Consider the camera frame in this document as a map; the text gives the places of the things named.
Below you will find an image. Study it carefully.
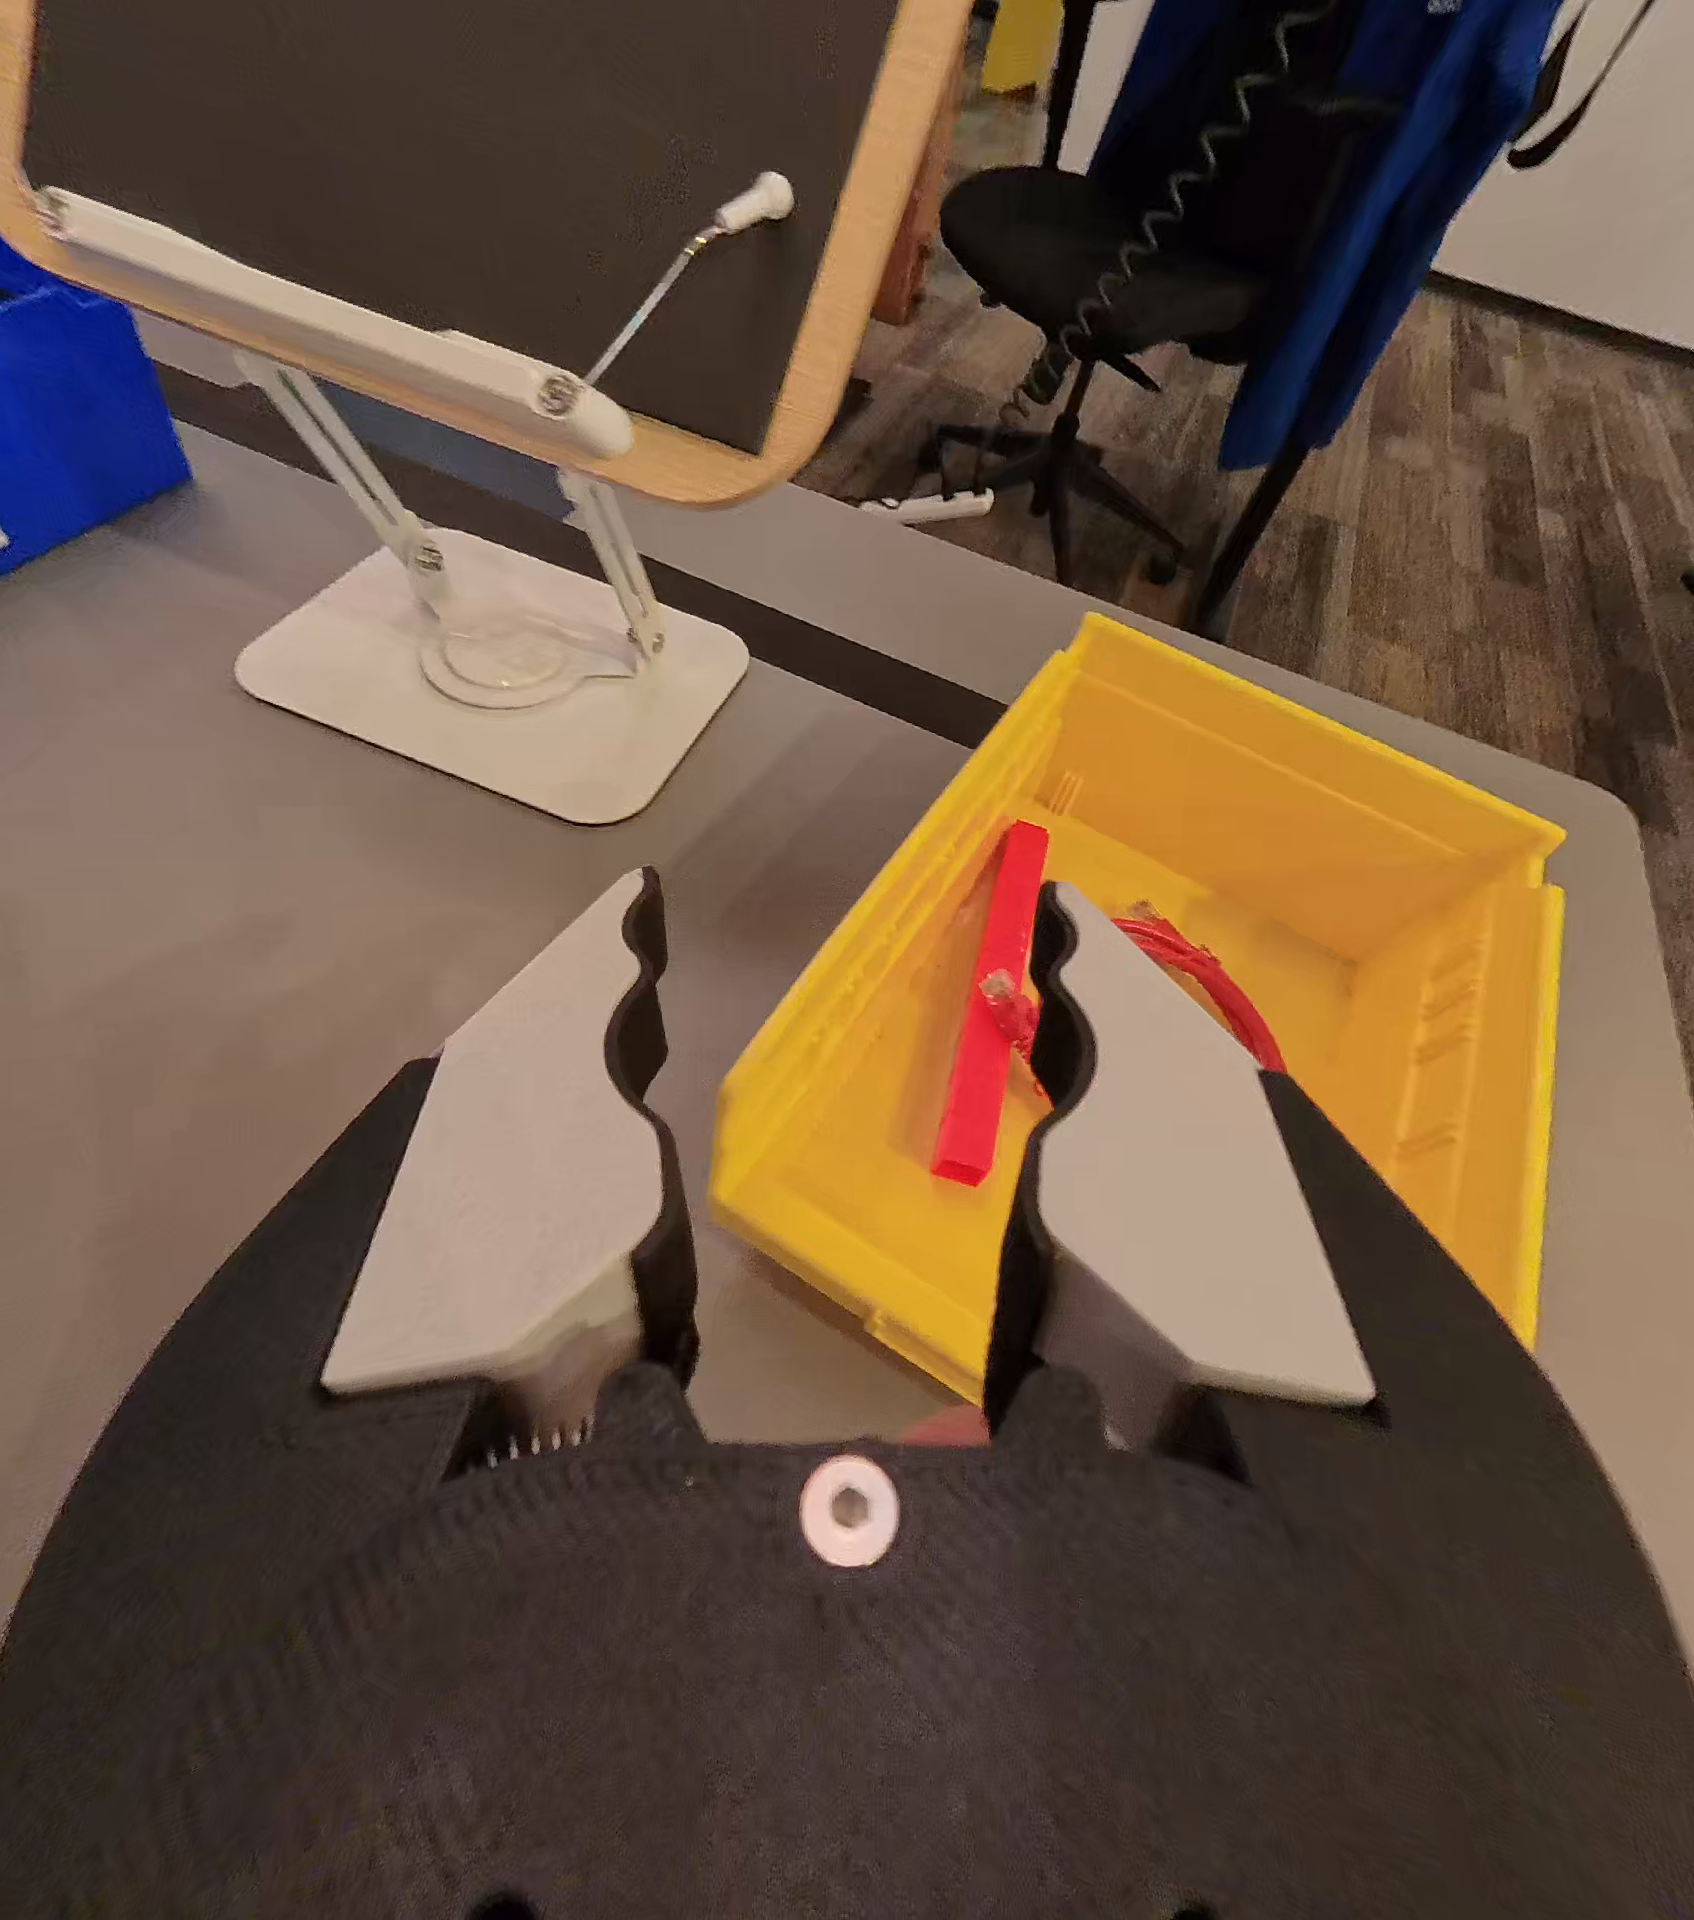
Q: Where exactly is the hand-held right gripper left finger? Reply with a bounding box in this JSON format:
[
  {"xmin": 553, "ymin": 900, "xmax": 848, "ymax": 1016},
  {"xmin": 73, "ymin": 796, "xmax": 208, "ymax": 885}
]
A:
[{"xmin": 321, "ymin": 865, "xmax": 703, "ymax": 1400}]

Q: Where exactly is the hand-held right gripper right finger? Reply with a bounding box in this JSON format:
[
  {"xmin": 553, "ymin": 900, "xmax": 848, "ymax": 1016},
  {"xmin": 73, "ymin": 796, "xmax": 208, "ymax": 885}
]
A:
[{"xmin": 985, "ymin": 881, "xmax": 1386, "ymax": 1446}]

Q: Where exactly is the red ethernet cable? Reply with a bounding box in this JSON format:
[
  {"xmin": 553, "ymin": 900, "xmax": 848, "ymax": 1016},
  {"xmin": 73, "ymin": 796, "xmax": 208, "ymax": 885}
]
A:
[{"xmin": 975, "ymin": 896, "xmax": 1293, "ymax": 1110}]

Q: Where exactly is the red plastic bar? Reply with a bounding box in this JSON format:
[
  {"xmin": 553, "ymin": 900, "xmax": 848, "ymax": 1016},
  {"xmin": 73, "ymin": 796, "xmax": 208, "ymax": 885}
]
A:
[{"xmin": 929, "ymin": 819, "xmax": 1055, "ymax": 1188}]

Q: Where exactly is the yellow plastic bin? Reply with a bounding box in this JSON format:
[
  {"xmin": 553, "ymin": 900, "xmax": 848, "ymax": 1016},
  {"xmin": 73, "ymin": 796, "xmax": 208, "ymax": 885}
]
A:
[{"xmin": 708, "ymin": 611, "xmax": 1571, "ymax": 1398}]

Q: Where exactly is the white board stand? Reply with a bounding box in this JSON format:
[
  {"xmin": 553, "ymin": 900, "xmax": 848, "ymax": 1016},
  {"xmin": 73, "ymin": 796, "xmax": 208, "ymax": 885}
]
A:
[{"xmin": 28, "ymin": 167, "xmax": 801, "ymax": 827}]

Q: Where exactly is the blue plastic bin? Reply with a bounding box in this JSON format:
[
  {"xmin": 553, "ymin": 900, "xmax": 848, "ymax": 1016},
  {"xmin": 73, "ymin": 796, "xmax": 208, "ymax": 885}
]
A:
[{"xmin": 0, "ymin": 176, "xmax": 197, "ymax": 639}]

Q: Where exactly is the black office chair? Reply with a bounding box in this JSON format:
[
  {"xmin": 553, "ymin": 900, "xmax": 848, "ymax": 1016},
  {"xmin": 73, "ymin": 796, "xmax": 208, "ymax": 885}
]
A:
[{"xmin": 934, "ymin": 162, "xmax": 1302, "ymax": 590}]

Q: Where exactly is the blue jacket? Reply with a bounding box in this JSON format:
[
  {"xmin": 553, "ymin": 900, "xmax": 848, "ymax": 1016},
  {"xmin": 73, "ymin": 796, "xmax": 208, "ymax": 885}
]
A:
[{"xmin": 1086, "ymin": 0, "xmax": 1564, "ymax": 471}]

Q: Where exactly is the wood-rimmed black board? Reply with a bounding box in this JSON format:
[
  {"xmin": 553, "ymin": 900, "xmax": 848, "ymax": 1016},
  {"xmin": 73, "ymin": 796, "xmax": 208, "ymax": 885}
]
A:
[{"xmin": 0, "ymin": 0, "xmax": 979, "ymax": 509}]

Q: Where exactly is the coiled black cable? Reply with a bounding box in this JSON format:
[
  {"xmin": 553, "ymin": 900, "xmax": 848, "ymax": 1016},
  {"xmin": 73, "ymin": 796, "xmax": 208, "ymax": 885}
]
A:
[{"xmin": 1016, "ymin": 0, "xmax": 1332, "ymax": 410}]

